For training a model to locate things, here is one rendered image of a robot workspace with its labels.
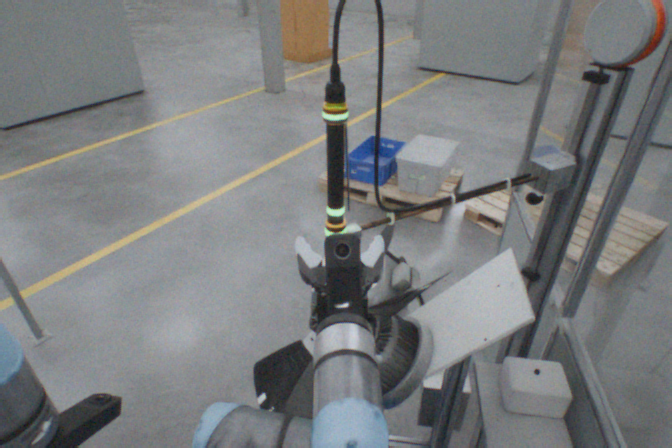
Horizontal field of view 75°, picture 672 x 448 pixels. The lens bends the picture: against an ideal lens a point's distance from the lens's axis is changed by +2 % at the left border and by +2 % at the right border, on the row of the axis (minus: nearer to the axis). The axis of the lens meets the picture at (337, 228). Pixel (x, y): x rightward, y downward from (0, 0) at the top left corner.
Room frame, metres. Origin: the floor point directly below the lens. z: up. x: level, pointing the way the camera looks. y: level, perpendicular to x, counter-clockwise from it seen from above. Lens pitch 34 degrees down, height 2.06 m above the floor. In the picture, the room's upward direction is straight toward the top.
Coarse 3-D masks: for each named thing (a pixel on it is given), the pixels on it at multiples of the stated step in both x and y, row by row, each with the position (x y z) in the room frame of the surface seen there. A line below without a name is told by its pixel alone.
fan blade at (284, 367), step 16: (288, 352) 0.83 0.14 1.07; (304, 352) 0.81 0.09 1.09; (256, 368) 0.85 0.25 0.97; (272, 368) 0.81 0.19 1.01; (288, 368) 0.79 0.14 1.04; (304, 368) 0.78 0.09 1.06; (256, 384) 0.81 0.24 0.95; (272, 384) 0.78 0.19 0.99; (288, 384) 0.76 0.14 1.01; (272, 400) 0.74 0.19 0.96
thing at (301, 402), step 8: (312, 360) 0.70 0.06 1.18; (312, 368) 0.68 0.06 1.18; (304, 376) 0.66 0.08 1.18; (312, 376) 0.66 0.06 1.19; (296, 384) 0.64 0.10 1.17; (304, 384) 0.64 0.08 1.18; (312, 384) 0.63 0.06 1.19; (296, 392) 0.62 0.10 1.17; (304, 392) 0.62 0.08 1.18; (312, 392) 0.61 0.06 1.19; (288, 400) 0.61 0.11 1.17; (296, 400) 0.60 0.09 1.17; (304, 400) 0.60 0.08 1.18; (312, 400) 0.59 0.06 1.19; (288, 408) 0.59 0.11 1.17; (296, 408) 0.58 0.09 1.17; (304, 408) 0.58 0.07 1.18; (312, 408) 0.57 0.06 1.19; (304, 416) 0.56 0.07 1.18; (312, 416) 0.55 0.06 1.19
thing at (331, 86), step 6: (330, 66) 0.73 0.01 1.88; (336, 66) 0.73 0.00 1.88; (330, 72) 0.73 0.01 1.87; (336, 72) 0.73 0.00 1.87; (330, 78) 0.73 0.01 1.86; (336, 78) 0.73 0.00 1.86; (330, 84) 0.72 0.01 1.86; (336, 84) 0.72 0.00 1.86; (342, 84) 0.73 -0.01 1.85; (330, 90) 0.72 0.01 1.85; (336, 90) 0.72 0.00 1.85; (342, 90) 0.72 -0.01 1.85; (330, 96) 0.72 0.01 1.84; (336, 96) 0.72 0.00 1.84; (342, 96) 0.72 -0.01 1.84; (330, 102) 0.72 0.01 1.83; (336, 102) 0.72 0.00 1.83; (342, 102) 0.72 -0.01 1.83
